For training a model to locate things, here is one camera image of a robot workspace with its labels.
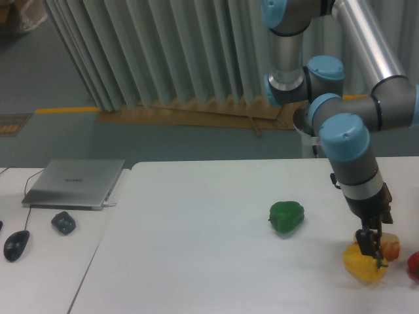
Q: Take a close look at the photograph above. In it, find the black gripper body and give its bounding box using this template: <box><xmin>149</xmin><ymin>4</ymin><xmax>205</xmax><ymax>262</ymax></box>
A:
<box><xmin>345</xmin><ymin>183</ymin><xmax>393</xmax><ymax>230</ymax></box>

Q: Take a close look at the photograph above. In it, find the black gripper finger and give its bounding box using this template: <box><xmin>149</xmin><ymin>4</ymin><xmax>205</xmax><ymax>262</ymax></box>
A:
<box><xmin>373</xmin><ymin>229</ymin><xmax>383</xmax><ymax>261</ymax></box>
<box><xmin>355</xmin><ymin>229</ymin><xmax>374</xmax><ymax>256</ymax></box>

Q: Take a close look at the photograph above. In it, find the yellow bell pepper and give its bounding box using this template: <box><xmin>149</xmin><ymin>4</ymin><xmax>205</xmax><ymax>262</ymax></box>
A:
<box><xmin>342</xmin><ymin>244</ymin><xmax>388</xmax><ymax>283</ymax></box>

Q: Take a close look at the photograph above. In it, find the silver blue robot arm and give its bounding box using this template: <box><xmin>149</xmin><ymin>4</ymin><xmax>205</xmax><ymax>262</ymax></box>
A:
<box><xmin>261</xmin><ymin>1</ymin><xmax>418</xmax><ymax>260</ymax></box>

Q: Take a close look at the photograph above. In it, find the red bell pepper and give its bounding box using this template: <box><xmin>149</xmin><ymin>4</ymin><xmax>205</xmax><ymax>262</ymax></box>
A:
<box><xmin>407</xmin><ymin>251</ymin><xmax>419</xmax><ymax>281</ymax></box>

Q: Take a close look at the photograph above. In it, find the green bell pepper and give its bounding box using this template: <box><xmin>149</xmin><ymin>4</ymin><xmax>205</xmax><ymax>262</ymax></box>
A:
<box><xmin>268</xmin><ymin>201</ymin><xmax>304</xmax><ymax>234</ymax></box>

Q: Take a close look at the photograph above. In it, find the toasted bread loaf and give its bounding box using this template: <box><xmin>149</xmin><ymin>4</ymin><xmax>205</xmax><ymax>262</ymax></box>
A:
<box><xmin>351</xmin><ymin>232</ymin><xmax>401</xmax><ymax>262</ymax></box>

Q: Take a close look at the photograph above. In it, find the brown cardboard sheet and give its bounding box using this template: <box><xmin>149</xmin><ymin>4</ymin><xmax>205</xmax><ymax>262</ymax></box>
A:
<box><xmin>96</xmin><ymin>96</ymin><xmax>305</xmax><ymax>136</ymax></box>

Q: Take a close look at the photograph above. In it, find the white usb plug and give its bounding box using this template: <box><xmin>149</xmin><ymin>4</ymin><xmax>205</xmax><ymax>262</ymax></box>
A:
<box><xmin>103</xmin><ymin>202</ymin><xmax>117</xmax><ymax>207</ymax></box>

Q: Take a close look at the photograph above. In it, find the pale green curtain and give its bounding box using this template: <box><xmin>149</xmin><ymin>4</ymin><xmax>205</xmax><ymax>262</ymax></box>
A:
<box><xmin>45</xmin><ymin>1</ymin><xmax>418</xmax><ymax>125</ymax></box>

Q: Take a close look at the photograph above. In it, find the small black controller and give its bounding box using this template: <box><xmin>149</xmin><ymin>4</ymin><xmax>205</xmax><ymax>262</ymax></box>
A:
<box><xmin>51</xmin><ymin>211</ymin><xmax>77</xmax><ymax>236</ymax></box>

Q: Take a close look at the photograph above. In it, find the silver laptop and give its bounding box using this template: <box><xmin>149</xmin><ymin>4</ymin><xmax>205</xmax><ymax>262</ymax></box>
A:
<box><xmin>22</xmin><ymin>159</ymin><xmax>124</xmax><ymax>210</ymax></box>

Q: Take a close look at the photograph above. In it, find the black computer mouse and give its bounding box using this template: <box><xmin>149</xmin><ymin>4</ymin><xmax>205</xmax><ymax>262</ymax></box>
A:
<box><xmin>3</xmin><ymin>230</ymin><xmax>30</xmax><ymax>262</ymax></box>

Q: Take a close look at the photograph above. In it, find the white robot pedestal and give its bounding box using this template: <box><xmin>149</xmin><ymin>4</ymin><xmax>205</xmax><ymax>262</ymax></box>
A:
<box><xmin>293</xmin><ymin>101</ymin><xmax>326</xmax><ymax>158</ymax></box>

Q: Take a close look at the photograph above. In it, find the black mouse cable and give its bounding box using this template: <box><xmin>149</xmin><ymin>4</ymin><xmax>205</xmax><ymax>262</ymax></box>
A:
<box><xmin>0</xmin><ymin>166</ymin><xmax>46</xmax><ymax>232</ymax></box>

